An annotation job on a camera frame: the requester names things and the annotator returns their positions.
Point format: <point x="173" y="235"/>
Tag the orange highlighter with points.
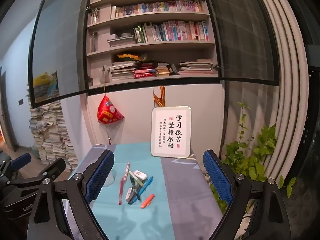
<point x="147" y="200"/>

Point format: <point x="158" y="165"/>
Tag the clear cup on shelf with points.
<point x="103" y="74"/>

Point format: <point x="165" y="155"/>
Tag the tall pile of books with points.
<point x="52" y="135"/>

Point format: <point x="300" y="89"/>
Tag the small stack of books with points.
<point x="163" y="68"/>

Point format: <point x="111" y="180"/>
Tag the yellow and green sunflower decoration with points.
<point x="132" y="57"/>

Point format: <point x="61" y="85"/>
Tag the black framed glass cabinet door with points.
<point x="62" y="55"/>
<point x="245" y="42"/>

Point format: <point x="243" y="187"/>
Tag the long row of upright books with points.
<point x="160" y="6"/>

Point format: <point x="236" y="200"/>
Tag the clear plastic cup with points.
<point x="110" y="178"/>

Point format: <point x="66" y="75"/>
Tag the grey flat box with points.
<point x="120" y="40"/>

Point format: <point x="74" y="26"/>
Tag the red pen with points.
<point x="121" y="192"/>

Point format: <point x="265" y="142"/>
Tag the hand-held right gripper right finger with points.
<point x="217" y="177"/>

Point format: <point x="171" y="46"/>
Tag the pink patterned pen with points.
<point x="127" y="170"/>

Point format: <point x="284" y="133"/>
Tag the gold medal with striped ribbon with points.
<point x="160" y="96"/>

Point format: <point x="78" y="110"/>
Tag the grey pleated curtain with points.
<point x="287" y="80"/>

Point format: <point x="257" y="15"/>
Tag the blue pen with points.
<point x="146" y="185"/>

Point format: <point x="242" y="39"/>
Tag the black pen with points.
<point x="133" y="190"/>

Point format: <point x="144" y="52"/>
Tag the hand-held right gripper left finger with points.
<point x="100" y="177"/>

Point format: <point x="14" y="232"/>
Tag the green leafy plant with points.
<point x="255" y="155"/>

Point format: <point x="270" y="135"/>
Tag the wide stack of worn booklets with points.
<point x="196" y="67"/>

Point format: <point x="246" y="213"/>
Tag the green and white pen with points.
<point x="136" y="178"/>

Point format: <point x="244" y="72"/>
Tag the stack of flat magazines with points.
<point x="122" y="70"/>

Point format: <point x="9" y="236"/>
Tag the red pyramid hanging ornament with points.
<point x="108" y="112"/>

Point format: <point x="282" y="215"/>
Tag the grey wall bookshelf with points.
<point x="150" y="45"/>

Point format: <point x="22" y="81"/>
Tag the framed calligraphy sign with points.
<point x="171" y="132"/>

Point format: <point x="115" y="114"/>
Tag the row of pink spined books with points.
<point x="172" y="31"/>

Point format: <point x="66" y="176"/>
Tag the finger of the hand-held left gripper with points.
<point x="21" y="160"/>
<point x="53" y="167"/>

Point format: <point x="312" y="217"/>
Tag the red hardcover books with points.
<point x="145" y="73"/>

